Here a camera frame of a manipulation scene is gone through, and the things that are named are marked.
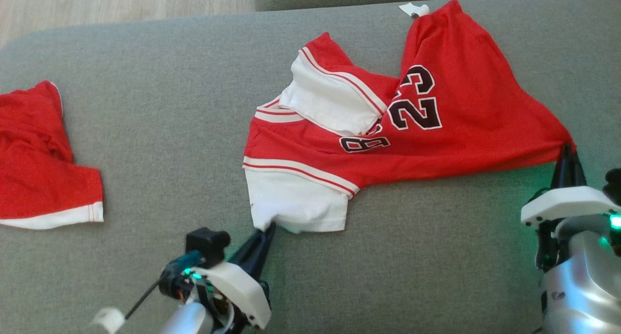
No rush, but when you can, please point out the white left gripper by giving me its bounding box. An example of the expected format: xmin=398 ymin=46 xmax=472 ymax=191
xmin=192 ymin=221 xmax=277 ymax=334

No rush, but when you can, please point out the red white number jersey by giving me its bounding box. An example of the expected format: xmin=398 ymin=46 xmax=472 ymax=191
xmin=242 ymin=0 xmax=578 ymax=234

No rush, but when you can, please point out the red shorts white hem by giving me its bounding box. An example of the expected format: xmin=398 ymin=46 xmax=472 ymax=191
xmin=0 ymin=80 xmax=105 ymax=230

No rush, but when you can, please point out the left camera cable teal plug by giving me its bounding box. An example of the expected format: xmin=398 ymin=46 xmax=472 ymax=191
xmin=91 ymin=250 xmax=204 ymax=334

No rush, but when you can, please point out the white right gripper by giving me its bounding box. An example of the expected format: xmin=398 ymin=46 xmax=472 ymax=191
xmin=521 ymin=143 xmax=621 ymax=270

